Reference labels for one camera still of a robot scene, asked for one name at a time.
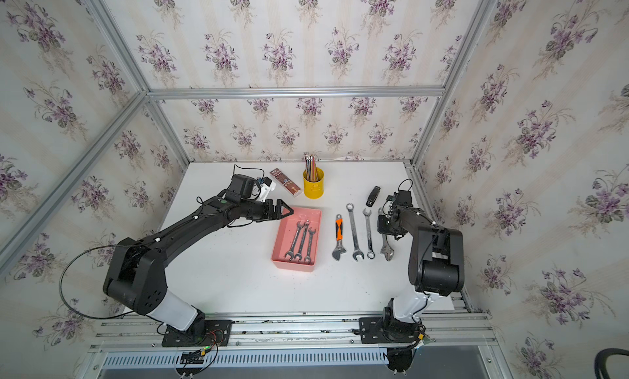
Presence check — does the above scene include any orange handled adjustable wrench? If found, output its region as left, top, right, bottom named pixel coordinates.
left=332, top=214, right=347, bottom=261

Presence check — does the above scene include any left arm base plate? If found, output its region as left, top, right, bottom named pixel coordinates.
left=162, top=319, right=234, bottom=348

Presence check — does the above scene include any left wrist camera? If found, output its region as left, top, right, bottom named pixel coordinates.
left=228, top=174, right=275, bottom=201

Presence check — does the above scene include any silver open end wrench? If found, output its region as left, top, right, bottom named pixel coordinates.
left=304, top=228, right=316, bottom=264

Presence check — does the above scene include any pink plastic storage box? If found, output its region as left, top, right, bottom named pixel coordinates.
left=271, top=207, right=322, bottom=273

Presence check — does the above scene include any silver combination wrench in box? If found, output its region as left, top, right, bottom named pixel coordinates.
left=284, top=222, right=305, bottom=261

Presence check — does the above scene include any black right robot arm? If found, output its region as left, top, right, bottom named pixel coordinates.
left=378, top=205, right=465, bottom=332

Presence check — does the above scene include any long silver combination wrench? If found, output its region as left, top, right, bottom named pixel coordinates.
left=346, top=203, right=365, bottom=262

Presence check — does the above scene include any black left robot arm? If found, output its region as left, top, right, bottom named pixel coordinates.
left=103, top=191, right=294, bottom=338

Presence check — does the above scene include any silver adjustable wrench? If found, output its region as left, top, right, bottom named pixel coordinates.
left=378, top=207, right=395, bottom=262

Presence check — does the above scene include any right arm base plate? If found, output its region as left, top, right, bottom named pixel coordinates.
left=358, top=317, right=426, bottom=345

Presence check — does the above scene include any bundle of coloured pencils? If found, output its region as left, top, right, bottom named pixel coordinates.
left=304, top=153, right=319, bottom=182

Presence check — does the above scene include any small silver combination wrench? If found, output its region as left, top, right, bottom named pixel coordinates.
left=293, top=220, right=311, bottom=261

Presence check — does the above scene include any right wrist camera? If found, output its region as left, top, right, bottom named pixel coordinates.
left=388, top=190, right=413, bottom=210

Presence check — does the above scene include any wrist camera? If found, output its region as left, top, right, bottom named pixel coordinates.
left=228, top=174, right=275, bottom=201
left=388, top=190, right=413, bottom=210

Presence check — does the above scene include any yellow pencil cup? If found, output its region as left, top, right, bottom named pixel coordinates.
left=303, top=168, right=324, bottom=200

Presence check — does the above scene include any aluminium mounting rail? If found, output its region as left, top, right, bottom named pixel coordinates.
left=87, top=311, right=498, bottom=352

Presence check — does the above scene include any brown pencil box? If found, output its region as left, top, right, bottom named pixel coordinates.
left=270, top=168, right=302, bottom=197

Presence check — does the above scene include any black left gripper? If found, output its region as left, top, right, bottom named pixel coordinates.
left=238, top=198, right=294, bottom=223

